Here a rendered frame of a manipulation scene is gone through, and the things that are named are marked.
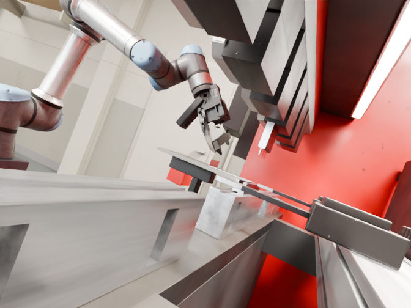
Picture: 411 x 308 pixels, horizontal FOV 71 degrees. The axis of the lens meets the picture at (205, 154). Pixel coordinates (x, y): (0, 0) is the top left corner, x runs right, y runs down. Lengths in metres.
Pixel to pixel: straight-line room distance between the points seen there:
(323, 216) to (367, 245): 0.06
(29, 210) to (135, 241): 0.14
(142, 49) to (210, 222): 0.50
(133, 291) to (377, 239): 0.28
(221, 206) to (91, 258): 0.39
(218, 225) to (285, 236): 0.67
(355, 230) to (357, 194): 1.30
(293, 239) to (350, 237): 0.86
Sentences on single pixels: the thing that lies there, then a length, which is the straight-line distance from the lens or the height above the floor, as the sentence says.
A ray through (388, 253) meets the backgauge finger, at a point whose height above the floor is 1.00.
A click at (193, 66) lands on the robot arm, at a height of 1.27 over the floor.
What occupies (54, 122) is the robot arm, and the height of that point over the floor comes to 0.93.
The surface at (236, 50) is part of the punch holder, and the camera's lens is 0.45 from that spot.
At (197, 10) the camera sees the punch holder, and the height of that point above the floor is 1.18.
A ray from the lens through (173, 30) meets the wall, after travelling 4.38.
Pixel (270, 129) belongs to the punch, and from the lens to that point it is 0.81.
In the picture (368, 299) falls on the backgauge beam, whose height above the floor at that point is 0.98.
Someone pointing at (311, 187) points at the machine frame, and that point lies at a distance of 1.69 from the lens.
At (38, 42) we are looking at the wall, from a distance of 5.61.
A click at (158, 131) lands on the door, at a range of 3.93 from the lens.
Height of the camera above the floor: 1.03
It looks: level
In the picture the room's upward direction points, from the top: 21 degrees clockwise
